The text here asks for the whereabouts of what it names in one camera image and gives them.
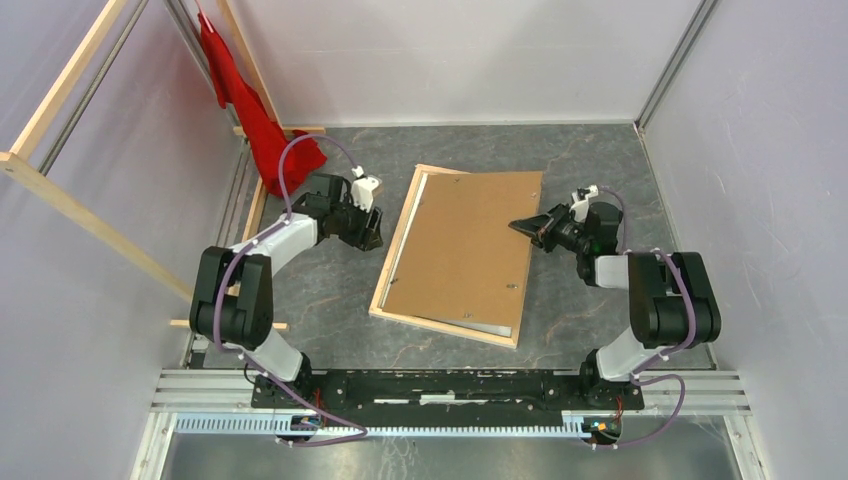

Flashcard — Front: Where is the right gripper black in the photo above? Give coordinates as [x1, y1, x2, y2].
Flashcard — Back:
[509, 201, 591, 253]

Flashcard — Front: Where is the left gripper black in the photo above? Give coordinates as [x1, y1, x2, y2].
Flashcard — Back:
[330, 194, 384, 252]

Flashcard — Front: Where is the wooden picture frame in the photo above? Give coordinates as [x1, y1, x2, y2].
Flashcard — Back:
[368, 164, 545, 350]

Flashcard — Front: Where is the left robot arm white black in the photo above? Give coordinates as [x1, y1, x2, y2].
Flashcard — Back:
[188, 168, 383, 408]

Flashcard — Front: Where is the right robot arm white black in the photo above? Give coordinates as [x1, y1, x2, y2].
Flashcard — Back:
[509, 202, 721, 408]

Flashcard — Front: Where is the red cloth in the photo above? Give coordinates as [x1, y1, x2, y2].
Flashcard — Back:
[197, 11, 327, 197]

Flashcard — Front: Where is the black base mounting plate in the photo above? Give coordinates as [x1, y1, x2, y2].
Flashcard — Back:
[251, 369, 645, 430]

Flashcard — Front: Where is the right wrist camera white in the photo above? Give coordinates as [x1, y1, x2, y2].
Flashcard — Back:
[570, 185, 599, 224]

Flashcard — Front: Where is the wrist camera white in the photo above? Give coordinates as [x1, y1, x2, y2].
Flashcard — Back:
[350, 166, 383, 212]
[570, 185, 599, 224]

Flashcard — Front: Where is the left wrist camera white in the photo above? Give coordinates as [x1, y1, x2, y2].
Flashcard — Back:
[350, 166, 383, 212]

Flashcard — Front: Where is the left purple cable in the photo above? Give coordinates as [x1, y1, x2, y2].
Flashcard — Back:
[211, 134, 369, 448]

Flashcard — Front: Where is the aluminium rail base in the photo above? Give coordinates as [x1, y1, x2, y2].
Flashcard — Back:
[151, 369, 752, 416]

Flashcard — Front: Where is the grey slotted cable duct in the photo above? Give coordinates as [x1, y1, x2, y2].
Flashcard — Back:
[175, 413, 589, 439]

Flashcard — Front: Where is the wooden rack frame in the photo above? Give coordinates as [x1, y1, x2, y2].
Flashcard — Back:
[0, 0, 327, 333]

